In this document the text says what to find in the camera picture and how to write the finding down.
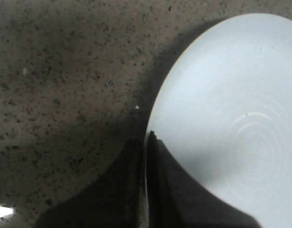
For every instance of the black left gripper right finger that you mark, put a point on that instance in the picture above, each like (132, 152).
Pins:
(176, 200)

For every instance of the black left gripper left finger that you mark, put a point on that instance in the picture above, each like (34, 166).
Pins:
(112, 201)

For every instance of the light blue round plate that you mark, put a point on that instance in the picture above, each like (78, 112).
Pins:
(224, 112)

